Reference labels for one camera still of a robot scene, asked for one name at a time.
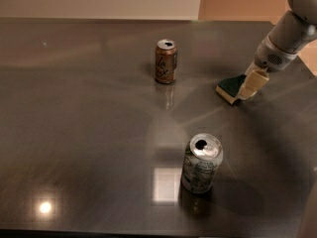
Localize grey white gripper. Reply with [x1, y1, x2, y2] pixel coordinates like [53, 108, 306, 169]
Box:
[238, 36, 297, 100]

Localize green yellow sponge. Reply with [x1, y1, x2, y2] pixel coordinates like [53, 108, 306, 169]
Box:
[216, 74, 246, 104]

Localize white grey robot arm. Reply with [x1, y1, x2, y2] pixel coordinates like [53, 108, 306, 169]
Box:
[237, 0, 317, 100]

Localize green white soda can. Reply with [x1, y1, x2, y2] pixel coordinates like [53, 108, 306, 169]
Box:
[181, 133, 223, 194]

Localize orange La Croix can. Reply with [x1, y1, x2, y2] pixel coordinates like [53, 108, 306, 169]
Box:
[156, 39, 178, 84]

